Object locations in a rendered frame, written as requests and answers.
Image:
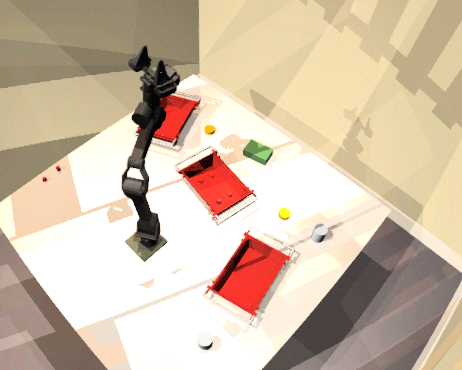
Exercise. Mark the short yellow cylinder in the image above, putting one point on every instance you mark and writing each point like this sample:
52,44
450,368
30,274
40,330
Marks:
209,129
284,213

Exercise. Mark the black cylinder with grey top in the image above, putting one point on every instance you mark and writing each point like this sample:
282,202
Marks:
319,233
205,340

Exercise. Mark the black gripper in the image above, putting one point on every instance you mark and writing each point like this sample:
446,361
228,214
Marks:
155,83

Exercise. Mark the green rectangular block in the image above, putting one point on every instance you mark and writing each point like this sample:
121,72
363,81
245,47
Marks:
258,152

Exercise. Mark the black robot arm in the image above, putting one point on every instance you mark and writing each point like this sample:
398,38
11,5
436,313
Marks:
149,117

